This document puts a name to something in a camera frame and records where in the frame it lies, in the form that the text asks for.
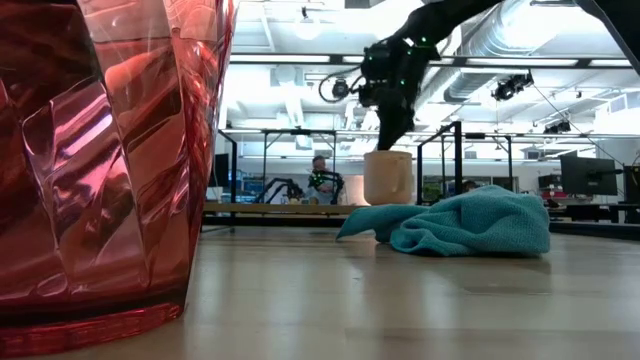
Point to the silver ventilation duct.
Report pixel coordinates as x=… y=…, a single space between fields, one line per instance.
x=495 y=35

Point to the white pendant lamp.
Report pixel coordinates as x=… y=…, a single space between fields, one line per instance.
x=307 y=27

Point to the red faceted plastic cup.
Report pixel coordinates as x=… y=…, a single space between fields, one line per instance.
x=100 y=175

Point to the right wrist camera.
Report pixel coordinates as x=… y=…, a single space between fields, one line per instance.
x=340 y=89

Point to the black computer monitor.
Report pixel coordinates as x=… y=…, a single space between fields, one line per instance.
x=221 y=171
x=587 y=175
x=633 y=184

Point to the black ceiling spotlight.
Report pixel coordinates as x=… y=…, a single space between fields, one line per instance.
x=511 y=86
x=558 y=127

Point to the person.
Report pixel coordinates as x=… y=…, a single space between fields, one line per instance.
x=320 y=182

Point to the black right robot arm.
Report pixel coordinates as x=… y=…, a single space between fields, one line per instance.
x=450 y=15

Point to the black metal table frame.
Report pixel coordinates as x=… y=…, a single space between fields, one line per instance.
x=590 y=230

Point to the black background robot arm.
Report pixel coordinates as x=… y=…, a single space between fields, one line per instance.
x=330 y=177
x=282 y=189

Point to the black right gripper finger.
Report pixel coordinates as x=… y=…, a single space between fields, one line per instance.
x=406 y=130
x=389 y=135

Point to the black background frame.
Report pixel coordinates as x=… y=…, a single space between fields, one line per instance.
x=300 y=132
x=487 y=136

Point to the teal microfibre cloth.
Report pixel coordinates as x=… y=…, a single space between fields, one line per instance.
x=465 y=225

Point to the wooden shelf with black legs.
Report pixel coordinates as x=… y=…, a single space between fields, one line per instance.
x=280 y=208

